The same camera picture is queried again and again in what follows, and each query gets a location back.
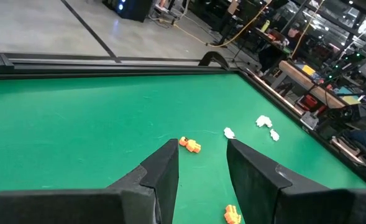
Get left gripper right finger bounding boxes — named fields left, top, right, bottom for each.
left=226, top=138, right=354, bottom=224

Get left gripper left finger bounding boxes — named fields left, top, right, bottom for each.
left=106, top=138, right=180, bottom=224

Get orange skeleton figure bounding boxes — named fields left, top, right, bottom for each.
left=178, top=136, right=202, bottom=154
left=223, top=204, right=242, bottom=224

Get red storage box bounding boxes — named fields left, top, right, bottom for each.
left=297, top=94, right=319, bottom=111

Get wooden background table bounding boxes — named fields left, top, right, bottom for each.
left=277, top=60, right=347, bottom=110

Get black computer tower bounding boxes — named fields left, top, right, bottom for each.
left=101, top=0, right=155, bottom=23

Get black metal table frame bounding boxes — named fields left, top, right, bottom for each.
left=0, top=29, right=366, bottom=189

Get yellow cable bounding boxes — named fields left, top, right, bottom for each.
left=157, top=0, right=272, bottom=49

